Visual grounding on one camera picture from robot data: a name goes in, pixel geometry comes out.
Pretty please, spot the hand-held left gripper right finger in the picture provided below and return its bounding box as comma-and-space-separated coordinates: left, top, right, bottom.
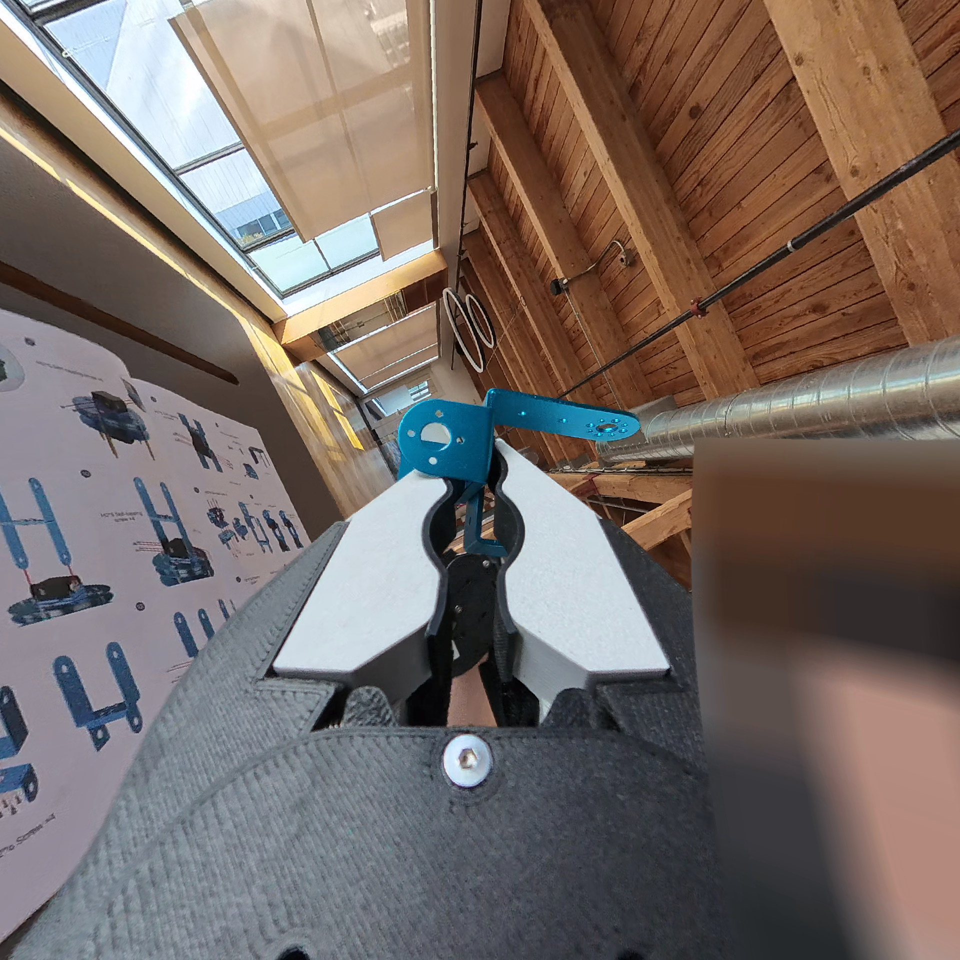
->
489, 437, 672, 717

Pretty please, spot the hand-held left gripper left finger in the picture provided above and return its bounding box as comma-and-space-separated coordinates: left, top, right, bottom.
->
270, 476, 455, 706

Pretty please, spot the black round servo part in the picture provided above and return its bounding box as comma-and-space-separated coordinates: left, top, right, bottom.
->
442, 551, 502, 684

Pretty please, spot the blue metal bracket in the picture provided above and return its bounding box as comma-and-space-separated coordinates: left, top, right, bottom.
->
396, 387, 641, 560

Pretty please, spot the printed instruction manual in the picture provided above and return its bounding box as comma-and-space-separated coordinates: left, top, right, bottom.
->
0, 307, 312, 939

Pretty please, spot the black ceiling pipe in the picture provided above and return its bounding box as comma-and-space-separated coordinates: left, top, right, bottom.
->
558, 127, 960, 399

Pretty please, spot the beige roller blind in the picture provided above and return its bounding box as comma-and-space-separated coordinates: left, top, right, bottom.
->
168, 0, 438, 241
371, 191, 436, 260

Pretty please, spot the silver ventilation duct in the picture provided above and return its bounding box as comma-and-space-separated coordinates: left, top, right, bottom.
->
596, 333, 960, 466

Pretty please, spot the thin black ceiling cable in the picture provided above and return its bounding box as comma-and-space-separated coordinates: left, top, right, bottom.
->
452, 0, 485, 369

